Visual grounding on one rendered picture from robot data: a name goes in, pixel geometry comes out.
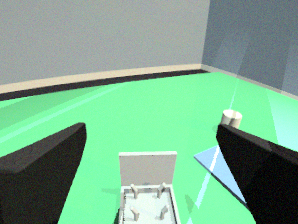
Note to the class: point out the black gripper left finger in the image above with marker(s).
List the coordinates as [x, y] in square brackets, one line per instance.
[35, 180]

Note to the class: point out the white dish rack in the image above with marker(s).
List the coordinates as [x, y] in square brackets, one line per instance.
[147, 195]

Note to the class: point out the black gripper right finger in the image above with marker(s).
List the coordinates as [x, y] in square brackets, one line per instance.
[266, 173]

